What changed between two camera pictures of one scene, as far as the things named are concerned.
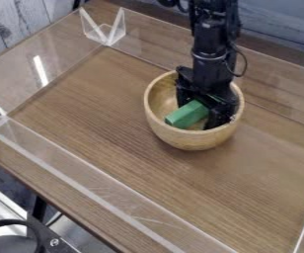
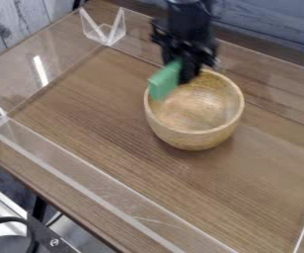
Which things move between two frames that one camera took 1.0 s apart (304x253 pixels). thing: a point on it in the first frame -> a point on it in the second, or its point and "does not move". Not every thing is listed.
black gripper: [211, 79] -> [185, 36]
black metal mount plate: [52, 243] does not move
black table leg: [40, 209] does not move
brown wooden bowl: [161, 104] does not move
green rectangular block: [191, 116] -> [164, 80]
